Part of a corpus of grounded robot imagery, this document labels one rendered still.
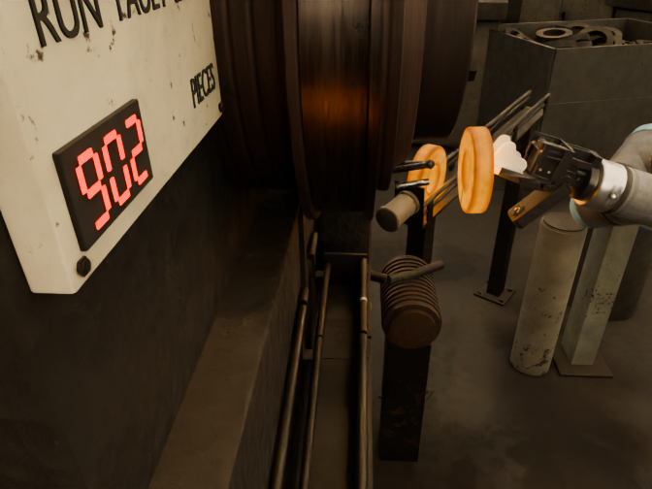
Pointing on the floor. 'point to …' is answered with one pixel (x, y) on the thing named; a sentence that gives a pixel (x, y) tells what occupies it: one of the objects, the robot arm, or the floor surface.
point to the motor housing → (406, 357)
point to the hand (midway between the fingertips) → (476, 160)
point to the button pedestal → (594, 303)
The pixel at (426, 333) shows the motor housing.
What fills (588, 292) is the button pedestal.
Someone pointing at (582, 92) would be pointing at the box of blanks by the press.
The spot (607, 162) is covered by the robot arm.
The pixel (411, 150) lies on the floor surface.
